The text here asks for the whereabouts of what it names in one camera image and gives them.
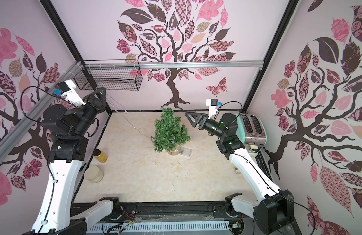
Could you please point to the mint green chrome toaster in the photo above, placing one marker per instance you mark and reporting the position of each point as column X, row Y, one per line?
column 251, row 133

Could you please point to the clear battery box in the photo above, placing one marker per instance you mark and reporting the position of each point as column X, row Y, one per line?
column 186, row 152

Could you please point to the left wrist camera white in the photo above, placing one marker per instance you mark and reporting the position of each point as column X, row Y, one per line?
column 66, row 90

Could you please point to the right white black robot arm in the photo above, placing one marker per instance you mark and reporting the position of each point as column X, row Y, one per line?
column 266, row 191

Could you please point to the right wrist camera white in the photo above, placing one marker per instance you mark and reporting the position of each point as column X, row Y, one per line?
column 213, row 106

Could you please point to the black wire basket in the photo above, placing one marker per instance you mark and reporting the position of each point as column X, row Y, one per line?
column 114, row 75

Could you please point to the aluminium rail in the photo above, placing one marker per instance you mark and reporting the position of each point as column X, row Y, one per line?
column 171, row 65
column 14, row 136

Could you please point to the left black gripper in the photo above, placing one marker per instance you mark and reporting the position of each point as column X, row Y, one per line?
column 99, row 105

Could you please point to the clear jar cream lid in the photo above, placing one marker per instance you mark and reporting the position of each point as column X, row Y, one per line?
column 94, row 174

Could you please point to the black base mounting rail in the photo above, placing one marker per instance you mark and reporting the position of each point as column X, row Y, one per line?
column 175, row 207

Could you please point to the string lights with star ornaments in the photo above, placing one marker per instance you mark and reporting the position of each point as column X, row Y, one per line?
column 111, row 99

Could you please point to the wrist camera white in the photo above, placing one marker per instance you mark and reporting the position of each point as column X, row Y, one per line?
column 66, row 90
column 213, row 106

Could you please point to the small green christmas tree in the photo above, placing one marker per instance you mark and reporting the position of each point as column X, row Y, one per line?
column 170, row 134

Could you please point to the aluminium rail back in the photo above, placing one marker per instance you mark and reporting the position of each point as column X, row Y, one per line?
column 171, row 65

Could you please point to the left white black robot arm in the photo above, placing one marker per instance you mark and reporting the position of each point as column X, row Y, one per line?
column 68, row 129

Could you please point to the white slotted cable duct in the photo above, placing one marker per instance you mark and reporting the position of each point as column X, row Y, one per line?
column 160, row 228

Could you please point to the yellow liquid jar black lid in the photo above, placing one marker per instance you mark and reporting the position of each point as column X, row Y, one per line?
column 100, row 156

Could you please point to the aluminium rail left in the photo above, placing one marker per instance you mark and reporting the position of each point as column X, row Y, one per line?
column 14, row 136

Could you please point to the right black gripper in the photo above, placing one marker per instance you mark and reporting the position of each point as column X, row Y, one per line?
column 200, row 120

